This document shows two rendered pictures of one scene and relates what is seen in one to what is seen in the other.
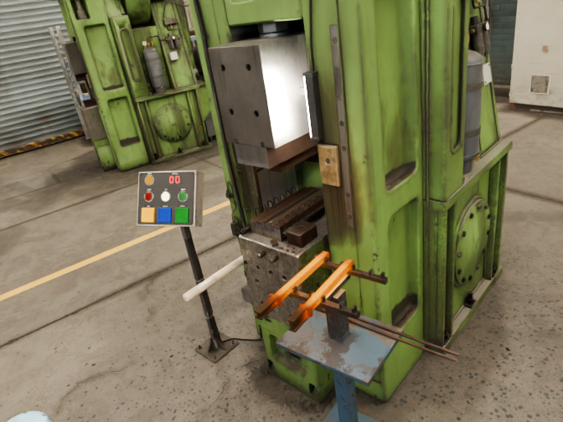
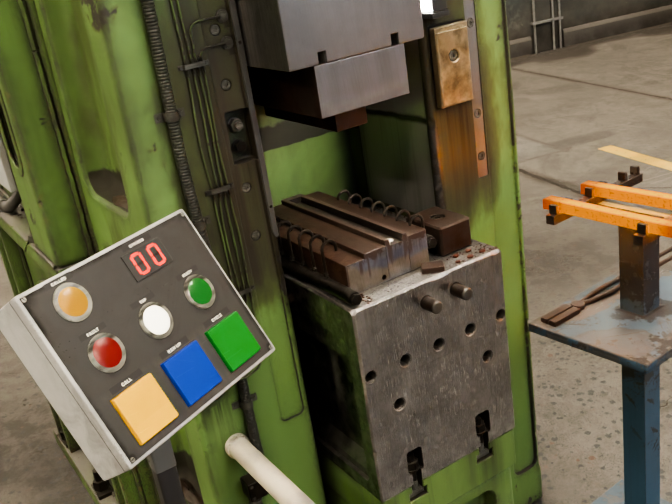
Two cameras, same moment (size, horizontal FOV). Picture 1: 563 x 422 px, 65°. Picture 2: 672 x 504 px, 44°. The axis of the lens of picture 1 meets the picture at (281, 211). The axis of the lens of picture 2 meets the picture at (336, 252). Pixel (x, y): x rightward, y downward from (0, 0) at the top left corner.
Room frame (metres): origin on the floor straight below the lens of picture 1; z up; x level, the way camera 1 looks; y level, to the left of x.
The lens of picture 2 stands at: (1.53, 1.59, 1.61)
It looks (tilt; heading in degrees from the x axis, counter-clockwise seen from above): 22 degrees down; 284
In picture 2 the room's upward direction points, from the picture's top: 9 degrees counter-clockwise
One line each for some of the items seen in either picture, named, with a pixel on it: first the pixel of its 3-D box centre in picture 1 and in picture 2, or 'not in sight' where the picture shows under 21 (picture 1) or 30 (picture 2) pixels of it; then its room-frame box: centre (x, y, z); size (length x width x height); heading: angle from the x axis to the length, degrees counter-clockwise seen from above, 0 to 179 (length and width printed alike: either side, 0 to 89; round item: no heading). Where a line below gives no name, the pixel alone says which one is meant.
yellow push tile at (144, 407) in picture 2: (148, 214); (144, 409); (2.08, 0.68, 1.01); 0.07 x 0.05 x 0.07; 69
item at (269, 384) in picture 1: (286, 382); not in sight; (1.78, 0.13, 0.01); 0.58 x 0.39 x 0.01; 44
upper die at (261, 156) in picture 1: (283, 140); (305, 72); (1.96, -0.06, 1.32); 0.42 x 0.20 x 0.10; 134
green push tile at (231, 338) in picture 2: (182, 215); (232, 341); (2.01, 0.49, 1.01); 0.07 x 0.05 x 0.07; 69
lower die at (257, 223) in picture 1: (293, 210); (331, 236); (1.96, -0.06, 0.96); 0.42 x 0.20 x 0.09; 134
